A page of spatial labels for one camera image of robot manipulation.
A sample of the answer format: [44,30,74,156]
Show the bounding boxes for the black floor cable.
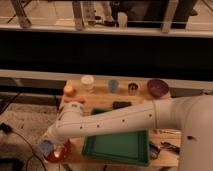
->
[0,122,48,171]

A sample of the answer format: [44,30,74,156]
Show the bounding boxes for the orange carrot toy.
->
[63,97,85,104]

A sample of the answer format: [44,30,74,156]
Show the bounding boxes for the metal cup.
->
[128,82,138,96]

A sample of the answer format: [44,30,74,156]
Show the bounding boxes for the orange toy fruit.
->
[63,85,74,97]

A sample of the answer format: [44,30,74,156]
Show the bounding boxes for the blue cup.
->
[108,80,119,93]

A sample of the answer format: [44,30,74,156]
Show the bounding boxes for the metal spoon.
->
[157,129,181,135]

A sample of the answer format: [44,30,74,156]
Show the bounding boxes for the black scissors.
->
[149,141,180,160]

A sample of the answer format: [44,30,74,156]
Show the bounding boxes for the blue eraser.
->
[39,140,54,156]

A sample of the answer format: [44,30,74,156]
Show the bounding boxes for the red bowl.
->
[44,141,71,163]

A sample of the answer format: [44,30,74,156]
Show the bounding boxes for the purple bowl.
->
[147,79,169,98]

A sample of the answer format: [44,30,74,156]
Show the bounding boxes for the green plastic tray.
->
[81,108,151,167]

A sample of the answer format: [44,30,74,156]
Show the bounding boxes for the small black block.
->
[112,101,132,109]

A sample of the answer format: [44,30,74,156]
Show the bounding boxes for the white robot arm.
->
[43,95,213,171]

